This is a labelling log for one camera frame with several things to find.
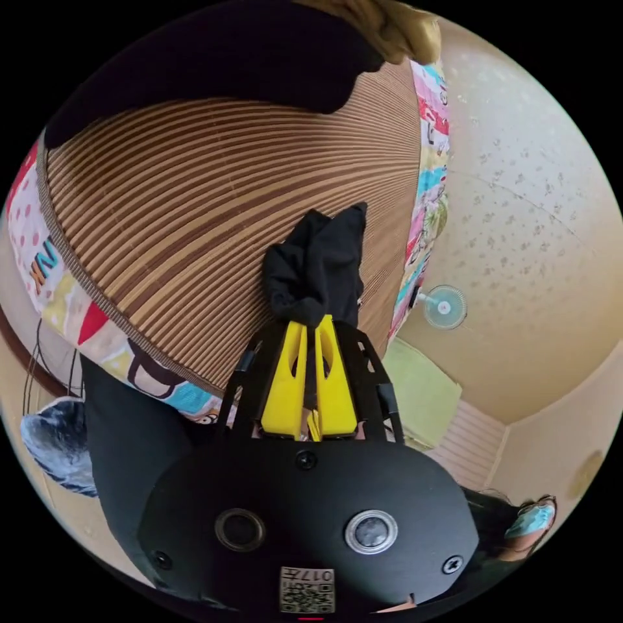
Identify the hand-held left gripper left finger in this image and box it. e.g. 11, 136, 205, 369
260, 320, 308, 439

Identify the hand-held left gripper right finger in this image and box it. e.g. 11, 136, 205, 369
314, 315, 360, 439

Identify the black long sleeve shirt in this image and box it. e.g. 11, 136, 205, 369
43, 0, 386, 328

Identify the person's left hand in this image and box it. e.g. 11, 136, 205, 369
374, 593, 421, 614

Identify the light green floor mat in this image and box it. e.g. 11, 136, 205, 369
388, 337, 464, 451

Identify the white fan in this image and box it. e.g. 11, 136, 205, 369
408, 284, 469, 332

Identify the bed with woven mat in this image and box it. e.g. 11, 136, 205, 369
5, 57, 452, 430

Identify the grey furry rug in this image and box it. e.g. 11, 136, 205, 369
20, 395, 99, 498

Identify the pile of clothes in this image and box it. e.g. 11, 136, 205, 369
311, 0, 443, 65

